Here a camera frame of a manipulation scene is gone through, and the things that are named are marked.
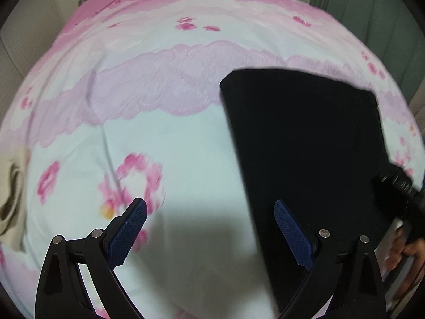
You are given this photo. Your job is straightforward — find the pink floral duvet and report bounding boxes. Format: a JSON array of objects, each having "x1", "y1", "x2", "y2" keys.
[{"x1": 1, "y1": 0, "x2": 424, "y2": 318}]

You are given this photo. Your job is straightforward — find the person's right hand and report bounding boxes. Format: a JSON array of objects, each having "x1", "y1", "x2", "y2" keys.
[{"x1": 385, "y1": 226, "x2": 425, "y2": 300}]

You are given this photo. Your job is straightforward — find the black pants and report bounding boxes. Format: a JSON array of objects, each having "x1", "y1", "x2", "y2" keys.
[{"x1": 220, "y1": 68, "x2": 394, "y2": 311}]

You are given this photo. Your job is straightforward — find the beige cloth item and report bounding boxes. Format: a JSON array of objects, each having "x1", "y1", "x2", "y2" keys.
[{"x1": 1, "y1": 147, "x2": 30, "y2": 251}]

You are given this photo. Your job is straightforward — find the green curtain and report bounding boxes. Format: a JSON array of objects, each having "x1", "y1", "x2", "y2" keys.
[{"x1": 310, "y1": 0, "x2": 424, "y2": 102}]

